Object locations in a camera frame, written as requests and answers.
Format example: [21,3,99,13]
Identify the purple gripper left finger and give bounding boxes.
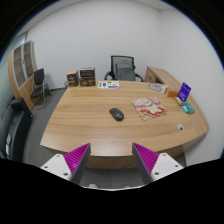
[41,143,91,184]

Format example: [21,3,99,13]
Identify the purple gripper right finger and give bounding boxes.
[132,143,183,184]

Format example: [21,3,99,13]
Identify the black computer mouse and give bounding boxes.
[109,108,124,121]

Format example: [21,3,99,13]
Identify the wooden office desk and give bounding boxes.
[41,81,209,169]

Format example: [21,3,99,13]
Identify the teal card pack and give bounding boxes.
[182,102,195,114]

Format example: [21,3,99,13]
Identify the black leather sofa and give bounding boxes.
[0,98,32,162]

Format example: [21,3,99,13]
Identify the small wooden box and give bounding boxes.
[165,88,178,97]

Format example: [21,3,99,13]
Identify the round patterned coaster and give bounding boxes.
[148,83,165,92]

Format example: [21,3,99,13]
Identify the purple sign stand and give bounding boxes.
[178,82,191,102]

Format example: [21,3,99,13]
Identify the white green leaflet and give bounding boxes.
[98,81,120,89]

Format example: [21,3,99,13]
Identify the brown cardboard box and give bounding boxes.
[67,70,79,87]

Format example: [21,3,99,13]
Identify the dark stacked boxes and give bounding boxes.
[80,67,96,87]

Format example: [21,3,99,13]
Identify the black visitor chair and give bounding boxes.
[30,68,46,101]

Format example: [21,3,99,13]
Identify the black mesh office chair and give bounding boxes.
[104,55,144,82]

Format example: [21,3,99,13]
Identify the wooden bookshelf cabinet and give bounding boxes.
[8,41,37,111]

